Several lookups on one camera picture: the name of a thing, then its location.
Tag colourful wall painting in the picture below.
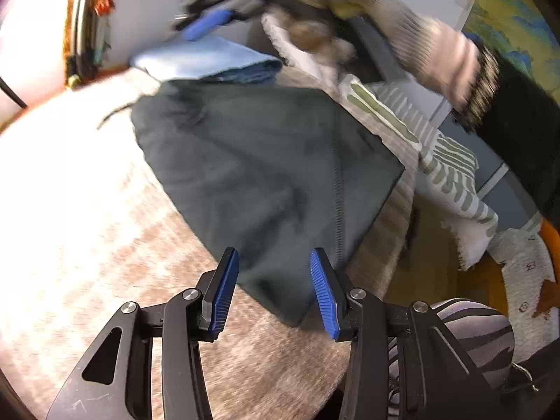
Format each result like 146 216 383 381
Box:
463 0 560 80

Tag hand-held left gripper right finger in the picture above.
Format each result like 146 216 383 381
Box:
309 247 504 420

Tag person's right hand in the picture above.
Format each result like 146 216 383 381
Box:
280 0 482 111

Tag person's right forearm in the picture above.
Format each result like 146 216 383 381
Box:
450 41 560 226

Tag dark cloth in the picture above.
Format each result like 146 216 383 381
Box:
499 341 560 420

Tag black pants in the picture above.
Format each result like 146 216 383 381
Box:
98 82 406 328

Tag folded blue blanket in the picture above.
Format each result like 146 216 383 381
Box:
130 35 285 85

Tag beige checkered blanket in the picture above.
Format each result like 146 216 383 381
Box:
0 68 421 420

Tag person's leg in striped leggings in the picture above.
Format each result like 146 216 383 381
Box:
387 298 515 408

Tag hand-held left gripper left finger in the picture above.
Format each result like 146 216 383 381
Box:
46 247 240 420

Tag black tripod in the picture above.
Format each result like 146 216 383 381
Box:
0 76 28 110

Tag white patterned rug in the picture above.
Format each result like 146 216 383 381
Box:
487 226 560 356

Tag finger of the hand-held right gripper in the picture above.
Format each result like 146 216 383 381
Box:
179 9 235 41
174 0 237 15

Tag white pillow with green leaves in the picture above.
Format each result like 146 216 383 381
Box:
261 11 500 272

